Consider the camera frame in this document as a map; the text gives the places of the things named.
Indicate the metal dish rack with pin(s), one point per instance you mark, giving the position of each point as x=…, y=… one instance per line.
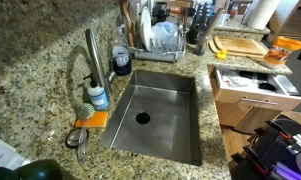
x=156, y=55

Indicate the stainless steel sink basin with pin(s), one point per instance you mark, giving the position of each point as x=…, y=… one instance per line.
x=156, y=133

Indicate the clear plastic container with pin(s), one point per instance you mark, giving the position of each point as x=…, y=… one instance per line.
x=165, y=33

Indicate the orange sponge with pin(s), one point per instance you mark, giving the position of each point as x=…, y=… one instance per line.
x=99, y=120

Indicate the white plate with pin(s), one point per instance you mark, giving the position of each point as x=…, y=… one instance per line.
x=145, y=30

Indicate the brown wooden board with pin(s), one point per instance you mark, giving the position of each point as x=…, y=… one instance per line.
x=126, y=20

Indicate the grey metal cylinder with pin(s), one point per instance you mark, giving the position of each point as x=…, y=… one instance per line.
x=206, y=35

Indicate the black cup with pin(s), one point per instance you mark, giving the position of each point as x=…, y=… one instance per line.
x=161, y=11

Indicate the yellow rubber duck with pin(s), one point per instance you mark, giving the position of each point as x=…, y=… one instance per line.
x=221, y=54

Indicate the black knife block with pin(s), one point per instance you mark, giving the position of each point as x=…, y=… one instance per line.
x=198, y=23

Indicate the white paper packet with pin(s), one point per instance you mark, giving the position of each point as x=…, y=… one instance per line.
x=236, y=80

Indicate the light wooden cabinet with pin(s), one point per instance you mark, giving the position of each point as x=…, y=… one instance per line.
x=246, y=118

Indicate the light wooden cutting board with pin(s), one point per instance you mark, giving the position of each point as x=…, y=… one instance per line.
x=240, y=45

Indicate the light wooden drawer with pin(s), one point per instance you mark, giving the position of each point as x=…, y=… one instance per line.
x=256, y=97

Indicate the black small pouch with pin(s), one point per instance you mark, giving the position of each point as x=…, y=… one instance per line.
x=266, y=86

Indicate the plastic jar orange lid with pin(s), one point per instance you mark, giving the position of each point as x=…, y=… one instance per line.
x=278, y=53

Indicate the white paper towel roll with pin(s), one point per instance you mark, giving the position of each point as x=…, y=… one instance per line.
x=261, y=13

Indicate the dark green rounded object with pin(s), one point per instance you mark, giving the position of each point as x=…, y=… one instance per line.
x=40, y=170

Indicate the grey flat tray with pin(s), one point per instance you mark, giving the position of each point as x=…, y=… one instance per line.
x=287, y=85

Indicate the white paper sheet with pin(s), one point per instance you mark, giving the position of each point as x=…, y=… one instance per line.
x=1, y=155

